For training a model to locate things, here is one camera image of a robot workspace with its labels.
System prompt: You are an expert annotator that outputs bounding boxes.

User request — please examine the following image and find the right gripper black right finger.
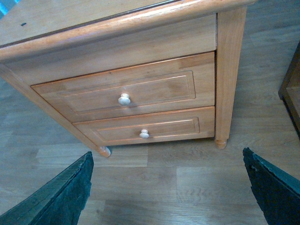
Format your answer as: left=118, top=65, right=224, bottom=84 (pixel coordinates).
left=243, top=148, right=300, bottom=225

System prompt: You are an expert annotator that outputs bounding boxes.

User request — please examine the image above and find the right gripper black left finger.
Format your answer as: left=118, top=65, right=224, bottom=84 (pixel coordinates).
left=0, top=151, right=94, bottom=225

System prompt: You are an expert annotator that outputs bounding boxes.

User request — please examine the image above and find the white drawer knob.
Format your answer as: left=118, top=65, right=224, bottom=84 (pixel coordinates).
left=139, top=129, right=150, bottom=139
left=118, top=93, right=131, bottom=106

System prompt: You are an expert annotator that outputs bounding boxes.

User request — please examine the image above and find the wooden drawer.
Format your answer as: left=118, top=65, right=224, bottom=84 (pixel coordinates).
left=33, top=52, right=215, bottom=122
left=74, top=106, right=215, bottom=146

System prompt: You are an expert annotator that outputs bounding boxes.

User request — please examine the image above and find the dark wooden side table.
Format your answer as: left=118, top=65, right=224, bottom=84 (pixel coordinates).
left=278, top=43, right=300, bottom=137

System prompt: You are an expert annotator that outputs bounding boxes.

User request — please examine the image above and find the light wooden nightstand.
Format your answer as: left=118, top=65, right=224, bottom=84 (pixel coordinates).
left=0, top=0, right=252, bottom=157

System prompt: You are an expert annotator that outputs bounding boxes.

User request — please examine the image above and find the pale pleated curtain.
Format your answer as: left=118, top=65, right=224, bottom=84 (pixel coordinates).
left=0, top=0, right=15, bottom=18

